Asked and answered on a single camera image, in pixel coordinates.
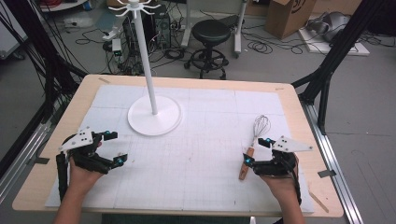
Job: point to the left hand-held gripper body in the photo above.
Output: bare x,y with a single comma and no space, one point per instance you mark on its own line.
81,139

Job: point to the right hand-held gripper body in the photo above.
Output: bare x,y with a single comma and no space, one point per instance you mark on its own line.
281,165

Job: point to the person's right hand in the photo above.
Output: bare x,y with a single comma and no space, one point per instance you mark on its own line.
280,186

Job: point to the person's left hand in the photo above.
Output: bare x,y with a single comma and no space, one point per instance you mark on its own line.
81,179

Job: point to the grey tape piece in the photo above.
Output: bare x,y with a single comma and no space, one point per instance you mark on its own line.
42,160
327,173

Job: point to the thin wooden stick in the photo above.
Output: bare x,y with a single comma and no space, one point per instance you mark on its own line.
318,202

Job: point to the white grid mat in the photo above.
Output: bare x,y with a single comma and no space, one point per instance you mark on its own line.
193,161

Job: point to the white hook stand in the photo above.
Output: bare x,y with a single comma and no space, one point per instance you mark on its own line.
146,62

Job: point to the white power adapter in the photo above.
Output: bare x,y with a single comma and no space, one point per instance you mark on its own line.
116,46

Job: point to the white stand leg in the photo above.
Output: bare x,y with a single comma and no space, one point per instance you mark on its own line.
239,28
186,25

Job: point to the black computer tower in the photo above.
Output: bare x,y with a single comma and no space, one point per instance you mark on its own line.
162,28

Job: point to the white flat board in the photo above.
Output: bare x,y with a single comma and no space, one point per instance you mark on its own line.
342,48

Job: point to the black round stool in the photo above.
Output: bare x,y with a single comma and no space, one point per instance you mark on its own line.
211,31

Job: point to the cardboard box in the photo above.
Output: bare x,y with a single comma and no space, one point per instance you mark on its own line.
288,18

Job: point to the grey device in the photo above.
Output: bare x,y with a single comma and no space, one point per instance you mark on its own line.
330,25

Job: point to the aluminium rail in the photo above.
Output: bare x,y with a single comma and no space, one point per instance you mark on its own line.
18,168
330,155

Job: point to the black metal frame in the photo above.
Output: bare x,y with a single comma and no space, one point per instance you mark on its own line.
51,77
342,43

